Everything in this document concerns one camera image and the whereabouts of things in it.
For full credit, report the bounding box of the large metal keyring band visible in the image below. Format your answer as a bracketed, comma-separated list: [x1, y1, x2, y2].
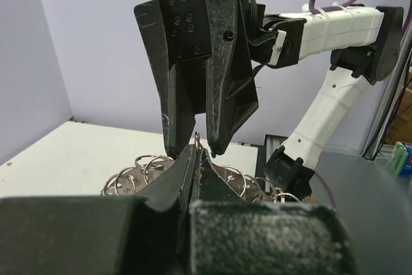
[100, 144, 311, 216]

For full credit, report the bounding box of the green blue packet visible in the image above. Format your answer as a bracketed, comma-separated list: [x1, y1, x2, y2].
[391, 142, 411, 176]

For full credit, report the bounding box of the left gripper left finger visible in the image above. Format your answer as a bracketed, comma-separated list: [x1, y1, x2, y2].
[1, 145, 197, 274]

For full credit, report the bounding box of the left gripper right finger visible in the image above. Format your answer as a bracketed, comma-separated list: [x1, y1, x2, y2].
[189, 150, 357, 274]

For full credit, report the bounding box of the cardboard box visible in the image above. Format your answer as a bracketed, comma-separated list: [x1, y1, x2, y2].
[385, 71, 412, 145]

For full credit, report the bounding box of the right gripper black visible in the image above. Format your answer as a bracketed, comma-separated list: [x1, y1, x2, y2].
[134, 0, 259, 156]

